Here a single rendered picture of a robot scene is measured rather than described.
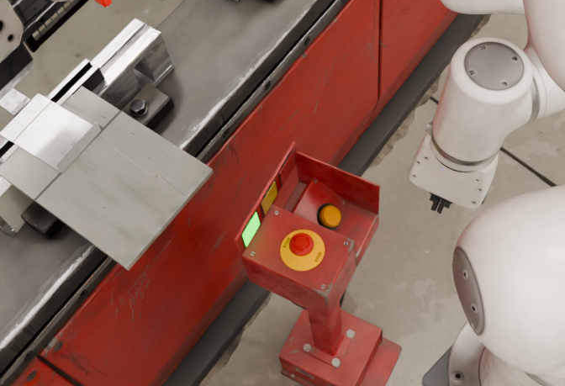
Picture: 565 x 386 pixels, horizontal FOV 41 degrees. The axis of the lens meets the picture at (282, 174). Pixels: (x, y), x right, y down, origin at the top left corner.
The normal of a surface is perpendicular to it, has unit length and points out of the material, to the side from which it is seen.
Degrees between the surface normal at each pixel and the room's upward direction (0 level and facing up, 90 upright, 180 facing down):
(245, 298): 0
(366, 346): 3
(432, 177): 90
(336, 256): 0
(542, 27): 84
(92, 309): 90
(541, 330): 62
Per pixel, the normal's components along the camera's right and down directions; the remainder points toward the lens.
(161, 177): -0.10, -0.49
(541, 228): -0.23, -0.69
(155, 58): 0.79, 0.49
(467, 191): -0.40, 0.81
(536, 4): -0.93, 0.29
